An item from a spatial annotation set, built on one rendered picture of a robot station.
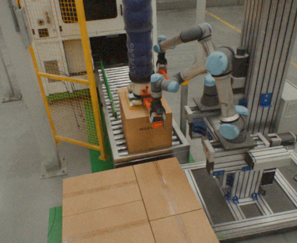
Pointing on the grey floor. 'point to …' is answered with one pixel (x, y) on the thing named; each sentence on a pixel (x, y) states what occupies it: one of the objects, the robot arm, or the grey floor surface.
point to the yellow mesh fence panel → (76, 83)
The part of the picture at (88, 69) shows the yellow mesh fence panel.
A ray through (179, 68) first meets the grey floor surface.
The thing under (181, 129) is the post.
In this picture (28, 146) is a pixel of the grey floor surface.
